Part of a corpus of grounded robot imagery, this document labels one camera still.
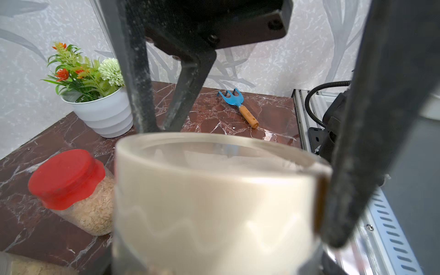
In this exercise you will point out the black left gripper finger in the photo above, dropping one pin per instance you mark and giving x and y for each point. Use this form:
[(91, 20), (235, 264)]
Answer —
[(397, 67)]

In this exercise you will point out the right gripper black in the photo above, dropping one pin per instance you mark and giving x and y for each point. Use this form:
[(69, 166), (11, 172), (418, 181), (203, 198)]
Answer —
[(177, 27)]

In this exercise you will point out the red lid oatmeal jar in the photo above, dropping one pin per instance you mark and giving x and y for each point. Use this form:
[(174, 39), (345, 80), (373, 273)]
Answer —
[(78, 188)]

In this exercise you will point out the open clear oatmeal jar tall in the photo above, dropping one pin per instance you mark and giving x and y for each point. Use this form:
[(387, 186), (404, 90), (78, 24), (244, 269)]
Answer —
[(12, 264)]

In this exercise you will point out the white pot artificial flowers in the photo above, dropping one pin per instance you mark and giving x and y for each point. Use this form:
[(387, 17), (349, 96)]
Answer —
[(95, 89)]

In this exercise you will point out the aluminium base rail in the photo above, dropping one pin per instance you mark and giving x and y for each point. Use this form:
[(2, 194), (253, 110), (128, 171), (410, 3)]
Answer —
[(378, 246)]

